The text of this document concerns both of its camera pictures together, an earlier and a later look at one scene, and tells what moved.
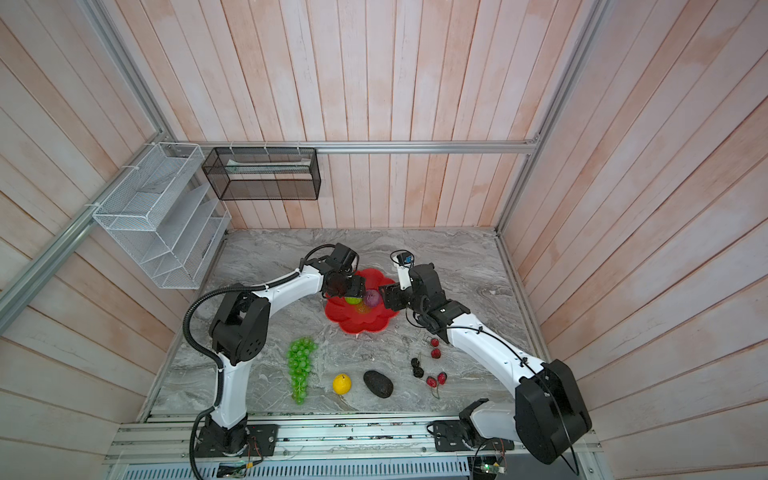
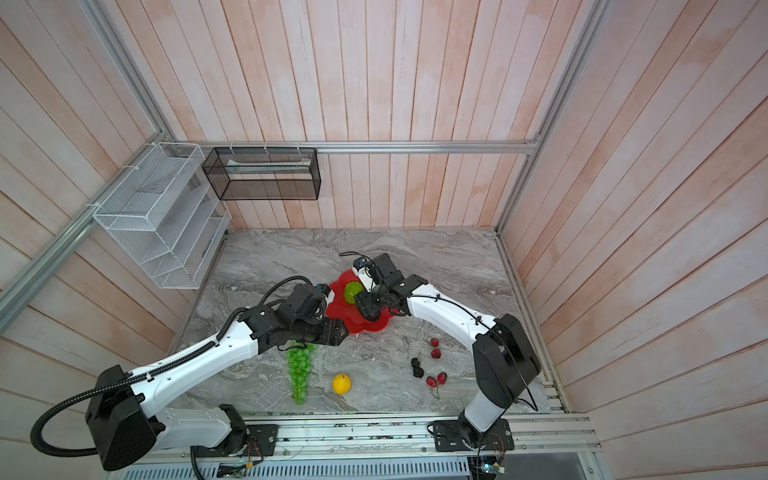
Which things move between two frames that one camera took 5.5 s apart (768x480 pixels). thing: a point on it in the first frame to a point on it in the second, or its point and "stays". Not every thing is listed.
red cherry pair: [435, 352] stays
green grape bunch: [299, 364] stays
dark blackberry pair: [417, 371] stays
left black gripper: [357, 289] to [326, 338]
